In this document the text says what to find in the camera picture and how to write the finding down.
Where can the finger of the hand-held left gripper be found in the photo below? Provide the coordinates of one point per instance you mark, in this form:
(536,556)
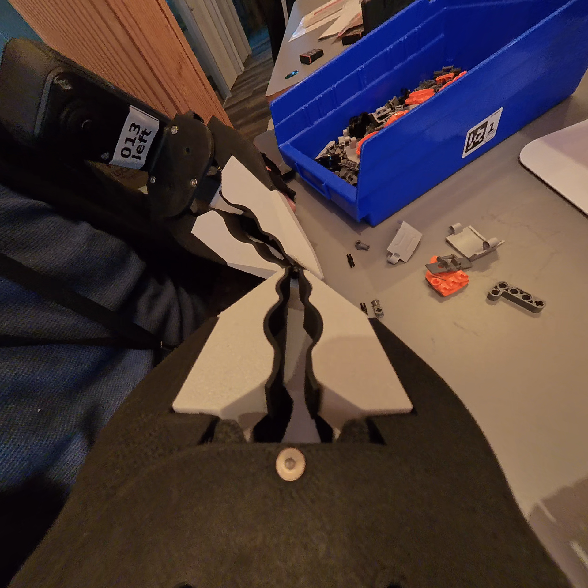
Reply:
(280,220)
(220,239)

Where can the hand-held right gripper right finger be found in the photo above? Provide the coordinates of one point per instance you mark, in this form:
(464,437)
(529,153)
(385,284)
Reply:
(363,363)

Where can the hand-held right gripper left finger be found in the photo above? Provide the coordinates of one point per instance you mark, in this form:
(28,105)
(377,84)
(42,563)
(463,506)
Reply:
(220,363)

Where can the grey toy connector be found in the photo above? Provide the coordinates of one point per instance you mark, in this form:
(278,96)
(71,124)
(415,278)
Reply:
(377,307)
(362,245)

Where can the orange pointed toy panel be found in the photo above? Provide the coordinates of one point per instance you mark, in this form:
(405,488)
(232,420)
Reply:
(448,285)

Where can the pile of toy building parts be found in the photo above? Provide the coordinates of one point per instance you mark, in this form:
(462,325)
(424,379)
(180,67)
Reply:
(367,133)

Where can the dark grey toy plate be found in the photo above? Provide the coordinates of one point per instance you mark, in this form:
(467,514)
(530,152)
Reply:
(448,264)

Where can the grey long toy panel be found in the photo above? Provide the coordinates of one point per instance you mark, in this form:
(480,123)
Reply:
(473,241)

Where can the grey bent toy beam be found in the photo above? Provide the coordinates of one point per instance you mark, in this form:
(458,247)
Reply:
(517,296)

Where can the blue plastic bin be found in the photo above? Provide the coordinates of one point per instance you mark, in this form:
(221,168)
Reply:
(459,138)

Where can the ribbed wooden cabinet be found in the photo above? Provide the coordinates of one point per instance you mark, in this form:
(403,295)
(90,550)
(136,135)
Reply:
(128,50)

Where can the grey curved toy panel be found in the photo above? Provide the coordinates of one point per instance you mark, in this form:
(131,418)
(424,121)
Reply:
(404,241)

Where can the small black box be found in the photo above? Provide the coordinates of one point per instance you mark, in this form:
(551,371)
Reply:
(311,56)

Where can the white paper sheets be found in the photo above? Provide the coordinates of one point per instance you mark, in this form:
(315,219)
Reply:
(330,18)

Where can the white printed tag label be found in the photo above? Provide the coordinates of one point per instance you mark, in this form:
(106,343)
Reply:
(482,133)

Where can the white desk stand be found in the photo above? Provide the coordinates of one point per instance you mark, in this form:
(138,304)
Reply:
(560,165)

